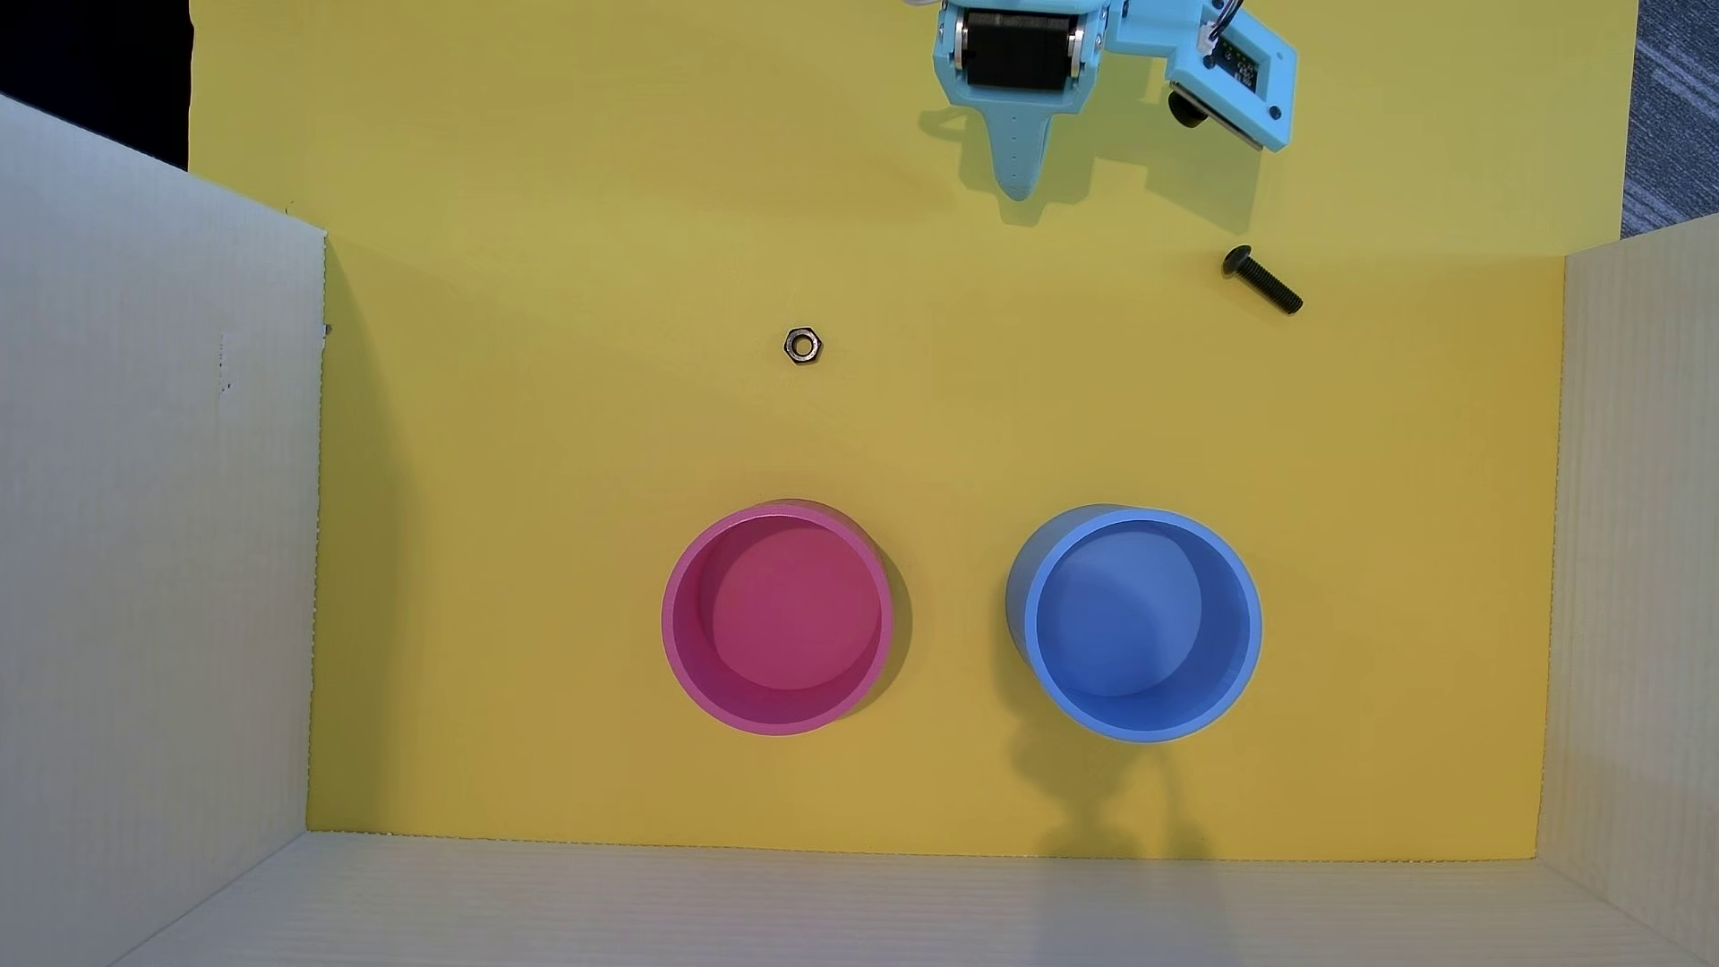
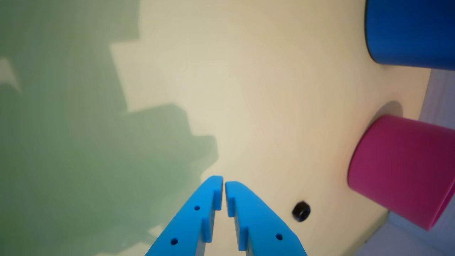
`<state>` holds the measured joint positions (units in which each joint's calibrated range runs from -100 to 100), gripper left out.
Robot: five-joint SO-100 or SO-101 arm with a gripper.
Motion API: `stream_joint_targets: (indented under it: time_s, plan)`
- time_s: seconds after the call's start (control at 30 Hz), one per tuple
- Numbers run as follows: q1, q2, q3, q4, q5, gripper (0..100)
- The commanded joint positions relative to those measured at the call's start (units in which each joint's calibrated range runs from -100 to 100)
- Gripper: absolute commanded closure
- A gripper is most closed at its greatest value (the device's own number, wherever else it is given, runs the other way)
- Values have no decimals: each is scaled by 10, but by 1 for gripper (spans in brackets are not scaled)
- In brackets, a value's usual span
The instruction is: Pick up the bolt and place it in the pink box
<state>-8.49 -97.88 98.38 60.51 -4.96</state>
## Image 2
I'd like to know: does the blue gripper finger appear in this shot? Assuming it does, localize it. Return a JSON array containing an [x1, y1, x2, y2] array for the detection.
[[145, 176, 224, 256], [225, 181, 308, 256]]

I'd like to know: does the small black nut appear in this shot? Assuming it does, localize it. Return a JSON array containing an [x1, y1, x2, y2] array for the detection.
[[292, 201, 311, 223]]

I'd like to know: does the pink round cup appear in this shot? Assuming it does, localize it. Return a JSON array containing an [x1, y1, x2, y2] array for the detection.
[[347, 114, 455, 231]]

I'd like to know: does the blue round cup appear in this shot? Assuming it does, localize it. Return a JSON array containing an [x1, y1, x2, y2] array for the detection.
[[364, 0, 455, 70]]

